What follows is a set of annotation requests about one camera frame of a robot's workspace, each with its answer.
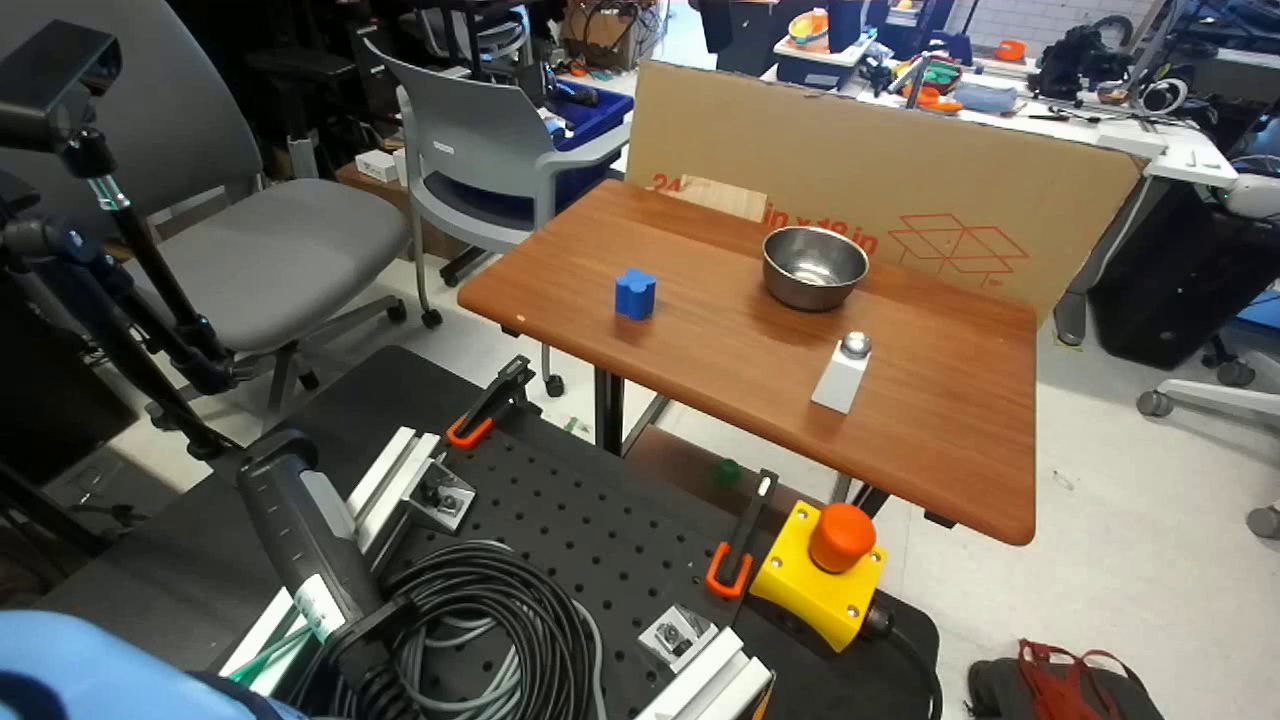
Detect white salt shaker silver cap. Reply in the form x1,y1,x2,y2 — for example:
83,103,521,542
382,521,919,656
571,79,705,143
811,332,872,413

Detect grey robot arm base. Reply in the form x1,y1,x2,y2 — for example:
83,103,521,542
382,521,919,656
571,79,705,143
235,427,382,642

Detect silver metal bowl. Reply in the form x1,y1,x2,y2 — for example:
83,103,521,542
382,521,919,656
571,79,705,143
759,225,872,314

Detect blue cube block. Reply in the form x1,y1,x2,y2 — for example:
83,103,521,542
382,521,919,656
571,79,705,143
616,269,657,322

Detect orange black clamp left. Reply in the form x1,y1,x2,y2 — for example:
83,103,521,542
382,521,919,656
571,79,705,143
444,356,533,452

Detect orange black clamp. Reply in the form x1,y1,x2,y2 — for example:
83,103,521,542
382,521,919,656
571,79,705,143
705,472,775,599
444,356,533,452

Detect black perforated breadboard base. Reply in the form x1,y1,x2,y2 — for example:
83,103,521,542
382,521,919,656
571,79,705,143
48,409,939,720

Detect orange black clamp right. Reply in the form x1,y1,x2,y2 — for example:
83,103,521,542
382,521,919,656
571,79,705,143
705,472,775,599

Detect grey plastic chair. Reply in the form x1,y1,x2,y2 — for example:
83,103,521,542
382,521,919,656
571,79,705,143
354,33,632,332

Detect yellow emergency stop button box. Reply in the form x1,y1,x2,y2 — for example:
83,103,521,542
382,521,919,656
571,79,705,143
748,501,888,654

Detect brown wooden table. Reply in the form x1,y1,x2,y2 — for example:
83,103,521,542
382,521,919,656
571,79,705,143
460,184,1037,546

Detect grey padded office chair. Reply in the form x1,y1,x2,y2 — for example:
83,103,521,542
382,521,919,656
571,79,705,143
0,0,410,369

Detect cardboard sheet backdrop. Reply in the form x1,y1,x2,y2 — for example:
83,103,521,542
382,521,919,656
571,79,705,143
626,63,1142,317

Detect red black bag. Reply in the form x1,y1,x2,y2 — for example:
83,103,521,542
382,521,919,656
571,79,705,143
968,642,1162,720

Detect white cluttered desk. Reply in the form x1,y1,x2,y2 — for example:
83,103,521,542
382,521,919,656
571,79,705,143
769,40,1240,194

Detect blue cloth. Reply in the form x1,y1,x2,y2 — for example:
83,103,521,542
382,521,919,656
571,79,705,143
0,609,298,720

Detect coiled grey black cables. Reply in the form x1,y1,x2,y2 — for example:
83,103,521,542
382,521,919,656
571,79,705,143
312,536,611,720

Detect white aluminium rail bracket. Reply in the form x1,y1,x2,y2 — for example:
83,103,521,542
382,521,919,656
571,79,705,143
637,603,775,720

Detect black camera tripod stand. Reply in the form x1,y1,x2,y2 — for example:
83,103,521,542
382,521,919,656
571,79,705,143
0,20,235,461

